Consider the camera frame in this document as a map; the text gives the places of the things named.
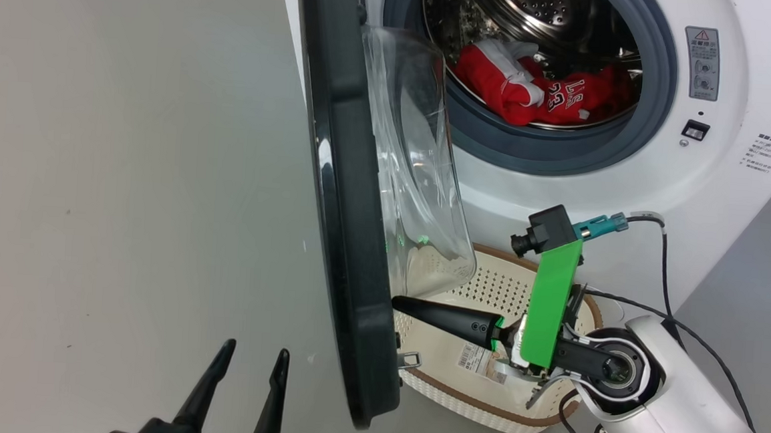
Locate dark grey washing machine door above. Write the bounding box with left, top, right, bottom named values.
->
left=271, top=0, right=493, bottom=433

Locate red basketball jersey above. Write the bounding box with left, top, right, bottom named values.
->
left=450, top=39, right=637, bottom=133

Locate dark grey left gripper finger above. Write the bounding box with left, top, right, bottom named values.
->
left=173, top=336, right=238, bottom=432
left=245, top=347, right=291, bottom=433

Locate black door latch slot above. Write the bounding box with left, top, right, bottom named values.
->
left=680, top=119, right=712, bottom=142

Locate teal cable connector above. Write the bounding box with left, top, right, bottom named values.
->
left=571, top=210, right=629, bottom=244

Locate grey warning sticker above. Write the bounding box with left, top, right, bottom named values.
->
left=681, top=25, right=724, bottom=102

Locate white front-load washing machine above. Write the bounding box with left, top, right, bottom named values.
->
left=260, top=0, right=771, bottom=335

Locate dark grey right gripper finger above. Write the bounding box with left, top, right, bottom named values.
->
left=389, top=295, right=506, bottom=353

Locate white barcode paper label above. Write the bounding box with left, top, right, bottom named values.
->
left=456, top=341, right=511, bottom=386

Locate cream perforated laundry basket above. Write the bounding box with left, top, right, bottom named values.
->
left=383, top=239, right=608, bottom=433

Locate steel washing machine drum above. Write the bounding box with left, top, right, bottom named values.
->
left=416, top=0, right=647, bottom=136

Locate white cloth garment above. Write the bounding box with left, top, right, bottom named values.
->
left=476, top=38, right=549, bottom=108

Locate printed text notice sticker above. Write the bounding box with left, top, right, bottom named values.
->
left=743, top=132, right=771, bottom=175

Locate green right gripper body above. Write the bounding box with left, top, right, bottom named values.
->
left=492, top=236, right=592, bottom=393

